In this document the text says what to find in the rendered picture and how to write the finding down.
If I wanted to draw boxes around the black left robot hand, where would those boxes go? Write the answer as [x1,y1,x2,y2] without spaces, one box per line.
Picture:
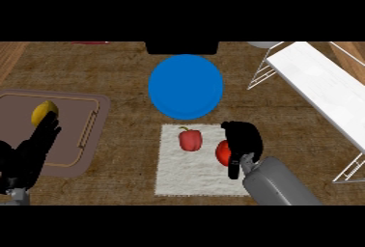
[0,111,62,196]

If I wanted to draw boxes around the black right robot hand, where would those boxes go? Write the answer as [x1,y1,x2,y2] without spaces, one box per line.
[220,121,265,180]

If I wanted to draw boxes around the red tomato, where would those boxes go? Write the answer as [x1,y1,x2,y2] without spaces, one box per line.
[215,139,234,168]

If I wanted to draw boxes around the white fluffy placemat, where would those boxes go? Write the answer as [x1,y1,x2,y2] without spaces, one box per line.
[154,123,253,198]

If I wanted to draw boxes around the red bell pepper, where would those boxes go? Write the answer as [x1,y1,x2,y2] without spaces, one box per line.
[178,125,204,152]

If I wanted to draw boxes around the yellow lemon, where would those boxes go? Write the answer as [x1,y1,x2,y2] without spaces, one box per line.
[30,99,61,127]

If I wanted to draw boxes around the blue round plate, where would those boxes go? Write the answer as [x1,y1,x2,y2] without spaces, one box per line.
[147,53,225,121]

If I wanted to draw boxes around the pale grey round object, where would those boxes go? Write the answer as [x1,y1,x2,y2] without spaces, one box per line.
[246,41,283,49]

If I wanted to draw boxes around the black box appliance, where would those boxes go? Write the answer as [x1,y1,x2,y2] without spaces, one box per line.
[144,41,220,55]

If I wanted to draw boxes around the white tiered wire shelf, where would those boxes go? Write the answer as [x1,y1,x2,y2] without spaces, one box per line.
[247,41,365,184]

